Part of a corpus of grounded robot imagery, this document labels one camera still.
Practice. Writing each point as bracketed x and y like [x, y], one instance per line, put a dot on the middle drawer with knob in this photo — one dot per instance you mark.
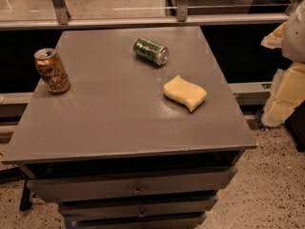
[138, 207]

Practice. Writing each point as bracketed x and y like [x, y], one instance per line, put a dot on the top drawer with knob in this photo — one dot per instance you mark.
[132, 185]

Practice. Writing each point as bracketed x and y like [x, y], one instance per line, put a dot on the bottom drawer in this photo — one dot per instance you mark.
[184, 220]

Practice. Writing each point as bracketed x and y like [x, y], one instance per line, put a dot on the grey drawer cabinet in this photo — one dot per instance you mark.
[115, 118]

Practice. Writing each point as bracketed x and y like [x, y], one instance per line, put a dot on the drawer with knob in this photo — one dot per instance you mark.
[132, 185]
[138, 207]

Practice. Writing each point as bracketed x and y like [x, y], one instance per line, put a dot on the green soda can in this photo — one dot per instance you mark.
[151, 51]

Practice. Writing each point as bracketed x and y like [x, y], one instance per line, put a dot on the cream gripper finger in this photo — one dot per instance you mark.
[274, 39]
[286, 94]

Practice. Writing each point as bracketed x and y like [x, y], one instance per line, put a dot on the yellow wavy sponge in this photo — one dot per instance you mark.
[185, 93]

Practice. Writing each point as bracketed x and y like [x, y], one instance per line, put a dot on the orange soda can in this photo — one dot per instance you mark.
[52, 71]

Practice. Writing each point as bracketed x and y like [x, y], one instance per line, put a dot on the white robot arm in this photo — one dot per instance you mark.
[293, 40]

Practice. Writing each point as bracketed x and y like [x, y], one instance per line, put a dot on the metal railing frame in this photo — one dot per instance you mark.
[80, 14]

